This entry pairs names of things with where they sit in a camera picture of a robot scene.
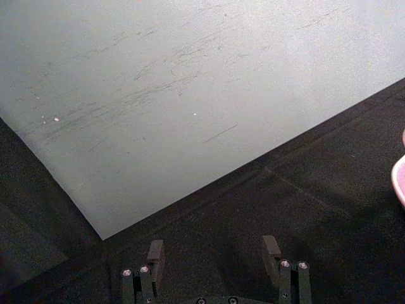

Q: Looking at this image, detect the black table cloth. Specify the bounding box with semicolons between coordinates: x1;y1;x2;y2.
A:
0;79;405;304

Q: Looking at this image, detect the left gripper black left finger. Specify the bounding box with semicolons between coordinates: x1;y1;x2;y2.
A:
121;239;166;304

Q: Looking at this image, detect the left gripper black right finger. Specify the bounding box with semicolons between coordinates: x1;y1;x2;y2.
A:
262;235;311;304

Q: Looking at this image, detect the pink two-handled bowl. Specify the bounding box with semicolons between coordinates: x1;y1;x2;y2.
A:
391;128;405;210

